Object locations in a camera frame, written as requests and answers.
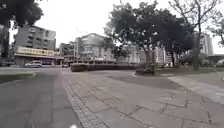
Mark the pale multi-storey building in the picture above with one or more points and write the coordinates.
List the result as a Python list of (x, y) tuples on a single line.
[(88, 46)]

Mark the bush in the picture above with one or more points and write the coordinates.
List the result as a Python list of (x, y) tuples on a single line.
[(146, 69)]

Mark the grey stone paved path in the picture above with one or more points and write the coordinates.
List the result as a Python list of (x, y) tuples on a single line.
[(116, 100)]

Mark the grass lawn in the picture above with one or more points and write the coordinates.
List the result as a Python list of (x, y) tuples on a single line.
[(150, 81)]

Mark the large dark tree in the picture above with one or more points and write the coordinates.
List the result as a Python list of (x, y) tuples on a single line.
[(146, 26)]

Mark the robot's own part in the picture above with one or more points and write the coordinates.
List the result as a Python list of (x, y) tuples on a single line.
[(72, 126)]

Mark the silver car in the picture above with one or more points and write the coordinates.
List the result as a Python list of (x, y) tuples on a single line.
[(33, 64)]

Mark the grey building with signboard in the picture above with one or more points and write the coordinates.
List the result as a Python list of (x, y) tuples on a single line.
[(33, 43)]

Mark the bare branched tree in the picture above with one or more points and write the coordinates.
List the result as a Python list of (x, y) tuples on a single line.
[(197, 40)]

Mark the tall building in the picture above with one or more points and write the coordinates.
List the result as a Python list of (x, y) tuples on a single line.
[(206, 45)]

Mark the grass strip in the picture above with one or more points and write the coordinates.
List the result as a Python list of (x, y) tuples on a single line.
[(13, 77)]

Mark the dark leafy tree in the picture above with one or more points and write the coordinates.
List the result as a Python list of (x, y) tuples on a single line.
[(16, 11)]

